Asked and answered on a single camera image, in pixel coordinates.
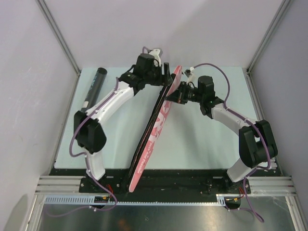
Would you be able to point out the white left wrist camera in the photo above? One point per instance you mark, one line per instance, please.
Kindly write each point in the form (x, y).
(157, 53)

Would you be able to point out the pink racket bag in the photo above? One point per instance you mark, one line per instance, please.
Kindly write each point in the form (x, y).
(151, 134)

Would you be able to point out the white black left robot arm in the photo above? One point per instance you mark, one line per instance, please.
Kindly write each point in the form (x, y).
(88, 125)

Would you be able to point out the aluminium frame post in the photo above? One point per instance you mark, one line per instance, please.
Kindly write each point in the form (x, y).
(276, 21)
(42, 5)

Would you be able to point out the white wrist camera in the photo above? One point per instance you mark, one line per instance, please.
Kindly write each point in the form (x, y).
(190, 74)
(157, 53)

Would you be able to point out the black shuttlecock tube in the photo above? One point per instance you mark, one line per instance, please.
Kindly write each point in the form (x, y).
(94, 90)

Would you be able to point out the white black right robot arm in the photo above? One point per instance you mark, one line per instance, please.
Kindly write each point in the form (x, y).
(256, 140)

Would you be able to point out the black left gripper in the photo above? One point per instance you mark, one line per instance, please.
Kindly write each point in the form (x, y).
(164, 80)

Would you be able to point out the right aluminium frame post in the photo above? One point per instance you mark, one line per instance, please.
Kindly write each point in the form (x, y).
(276, 21)

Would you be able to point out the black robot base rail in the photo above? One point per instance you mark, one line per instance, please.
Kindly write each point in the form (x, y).
(162, 186)

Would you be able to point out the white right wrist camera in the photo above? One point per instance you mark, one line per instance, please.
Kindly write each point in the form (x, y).
(190, 74)

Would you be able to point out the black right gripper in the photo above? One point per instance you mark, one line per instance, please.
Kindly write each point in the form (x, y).
(179, 96)

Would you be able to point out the left aluminium frame post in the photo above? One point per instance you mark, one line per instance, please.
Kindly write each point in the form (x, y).
(42, 5)

